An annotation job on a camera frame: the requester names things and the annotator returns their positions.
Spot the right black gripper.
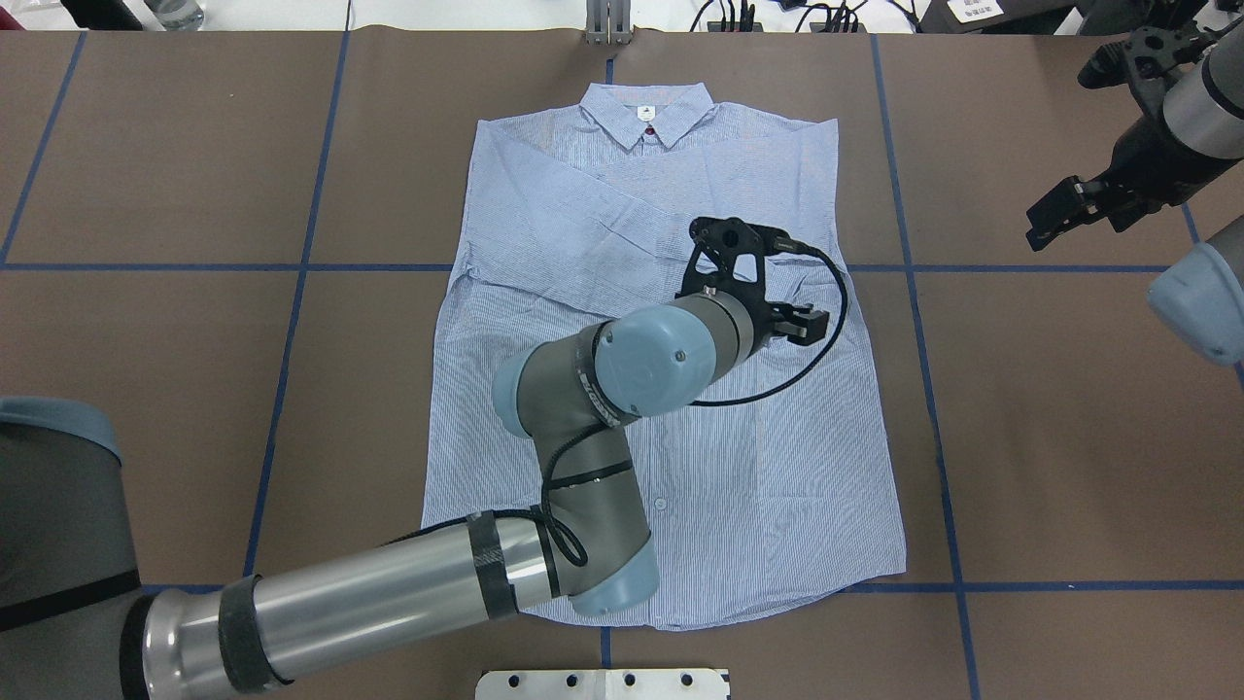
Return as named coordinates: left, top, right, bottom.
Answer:
left=1025, top=148, right=1195, bottom=252

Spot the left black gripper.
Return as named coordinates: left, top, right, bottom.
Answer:
left=750, top=301, right=829, bottom=347

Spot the light blue striped shirt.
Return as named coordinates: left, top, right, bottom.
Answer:
left=422, top=85, right=908, bottom=630

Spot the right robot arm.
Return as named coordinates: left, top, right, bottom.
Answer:
left=1026, top=26, right=1243, bottom=366

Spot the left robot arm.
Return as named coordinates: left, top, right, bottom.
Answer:
left=2, top=291, right=826, bottom=699

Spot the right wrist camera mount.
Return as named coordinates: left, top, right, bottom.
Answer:
left=1077, top=22, right=1238, bottom=119

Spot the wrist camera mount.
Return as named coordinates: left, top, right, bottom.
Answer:
left=1077, top=22, right=1238, bottom=119
left=675, top=218, right=802, bottom=305

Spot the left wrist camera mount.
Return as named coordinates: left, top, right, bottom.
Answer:
left=675, top=218, right=802, bottom=305

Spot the aluminium frame post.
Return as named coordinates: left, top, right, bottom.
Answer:
left=585, top=0, right=634, bottom=46

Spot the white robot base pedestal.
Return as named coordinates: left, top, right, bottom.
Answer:
left=474, top=668, right=734, bottom=699

